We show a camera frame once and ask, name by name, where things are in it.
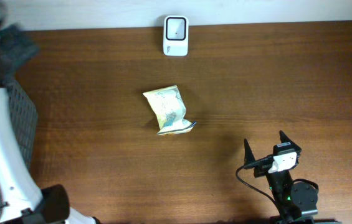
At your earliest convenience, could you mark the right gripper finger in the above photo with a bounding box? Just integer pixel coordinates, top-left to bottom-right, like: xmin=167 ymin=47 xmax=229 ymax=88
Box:
xmin=279 ymin=130 xmax=302 ymax=153
xmin=244 ymin=139 xmax=255 ymax=169

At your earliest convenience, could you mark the grey plastic mesh basket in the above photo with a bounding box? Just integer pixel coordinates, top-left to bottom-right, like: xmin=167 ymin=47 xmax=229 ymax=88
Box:
xmin=6 ymin=80 xmax=38 ymax=169

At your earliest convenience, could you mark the right black camera cable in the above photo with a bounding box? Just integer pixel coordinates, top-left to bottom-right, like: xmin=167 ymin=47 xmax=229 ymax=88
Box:
xmin=235 ymin=155 xmax=288 ymax=222

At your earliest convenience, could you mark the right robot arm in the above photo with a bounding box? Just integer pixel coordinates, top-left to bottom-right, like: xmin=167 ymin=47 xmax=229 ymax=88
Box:
xmin=239 ymin=131 xmax=319 ymax=223

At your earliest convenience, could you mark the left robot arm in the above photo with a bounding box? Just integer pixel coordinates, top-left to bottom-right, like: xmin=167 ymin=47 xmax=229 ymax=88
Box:
xmin=0 ymin=1 xmax=99 ymax=224

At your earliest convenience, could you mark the yellow white snack bag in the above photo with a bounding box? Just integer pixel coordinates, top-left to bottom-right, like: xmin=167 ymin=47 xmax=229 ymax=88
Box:
xmin=143 ymin=85 xmax=196 ymax=136

